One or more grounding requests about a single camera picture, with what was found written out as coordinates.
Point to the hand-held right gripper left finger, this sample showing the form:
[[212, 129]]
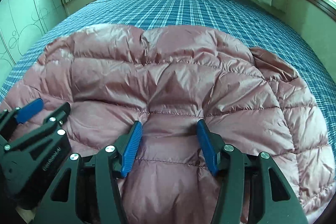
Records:
[[131, 151]]

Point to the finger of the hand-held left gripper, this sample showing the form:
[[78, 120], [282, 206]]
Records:
[[59, 115], [29, 109]]

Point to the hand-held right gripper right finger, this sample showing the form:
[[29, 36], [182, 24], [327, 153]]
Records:
[[207, 148]]

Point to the pink puffer jacket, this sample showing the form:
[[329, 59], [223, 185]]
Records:
[[170, 87]]

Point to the blue plaid bed sheet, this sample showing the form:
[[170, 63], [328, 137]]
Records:
[[183, 8]]

